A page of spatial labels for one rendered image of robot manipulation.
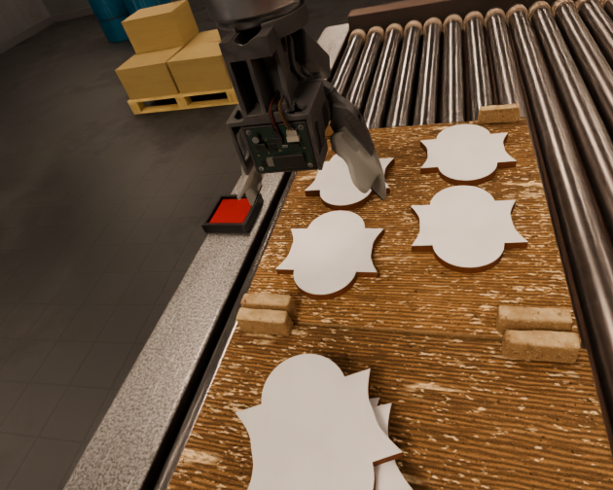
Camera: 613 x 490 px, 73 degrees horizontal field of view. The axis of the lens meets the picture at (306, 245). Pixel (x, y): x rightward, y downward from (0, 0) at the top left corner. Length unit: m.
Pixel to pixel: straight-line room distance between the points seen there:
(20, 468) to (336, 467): 1.63
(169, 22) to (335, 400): 3.68
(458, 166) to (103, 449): 0.55
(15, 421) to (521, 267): 1.88
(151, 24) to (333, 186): 3.46
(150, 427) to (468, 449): 0.31
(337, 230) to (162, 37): 3.54
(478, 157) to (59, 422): 1.69
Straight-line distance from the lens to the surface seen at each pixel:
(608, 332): 0.50
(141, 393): 0.53
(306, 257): 0.52
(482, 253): 0.50
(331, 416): 0.37
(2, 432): 2.06
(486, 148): 0.66
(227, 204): 0.68
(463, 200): 0.57
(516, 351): 0.43
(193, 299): 0.58
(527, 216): 0.57
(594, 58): 0.99
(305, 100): 0.35
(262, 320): 0.45
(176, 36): 3.92
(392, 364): 0.43
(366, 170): 0.41
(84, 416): 1.85
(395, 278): 0.49
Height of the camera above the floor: 1.31
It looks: 42 degrees down
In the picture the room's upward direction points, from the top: 17 degrees counter-clockwise
